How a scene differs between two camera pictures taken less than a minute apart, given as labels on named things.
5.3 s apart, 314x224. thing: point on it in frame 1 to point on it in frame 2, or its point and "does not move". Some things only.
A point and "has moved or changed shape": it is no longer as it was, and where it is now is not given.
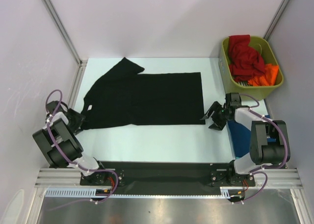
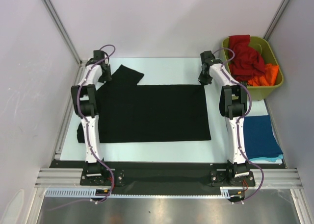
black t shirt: [124, 96] has moved or changed shape
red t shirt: [246, 62] does not move
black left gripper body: [76, 121] to [107, 75]
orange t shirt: [269, 79] does not move
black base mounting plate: [160, 176] does not move
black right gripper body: [218, 115] to [204, 77]
